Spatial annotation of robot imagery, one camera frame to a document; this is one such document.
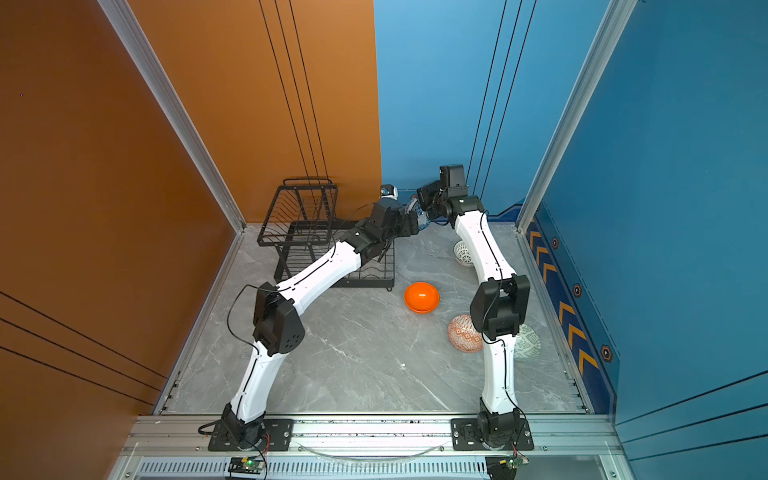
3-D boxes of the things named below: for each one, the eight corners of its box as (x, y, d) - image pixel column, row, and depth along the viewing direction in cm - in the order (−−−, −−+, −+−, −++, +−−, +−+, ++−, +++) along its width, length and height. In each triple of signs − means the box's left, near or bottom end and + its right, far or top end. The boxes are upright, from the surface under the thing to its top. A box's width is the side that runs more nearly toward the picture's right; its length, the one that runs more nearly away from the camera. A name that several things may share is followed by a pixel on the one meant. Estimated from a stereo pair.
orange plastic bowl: (404, 316, 97) (405, 307, 93) (404, 291, 103) (404, 282, 99) (439, 315, 97) (441, 307, 92) (436, 291, 103) (438, 282, 98)
